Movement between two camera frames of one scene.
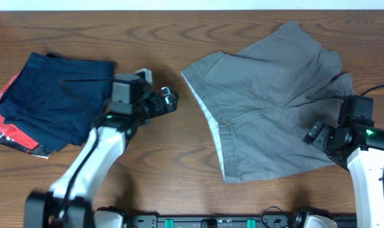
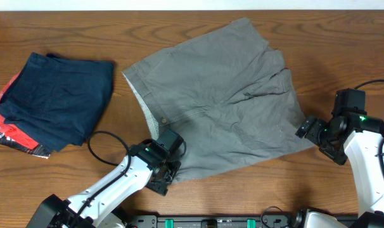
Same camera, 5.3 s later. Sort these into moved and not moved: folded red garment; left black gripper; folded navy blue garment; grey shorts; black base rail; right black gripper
Moved: grey shorts; left black gripper
Not moved: right black gripper; black base rail; folded navy blue garment; folded red garment
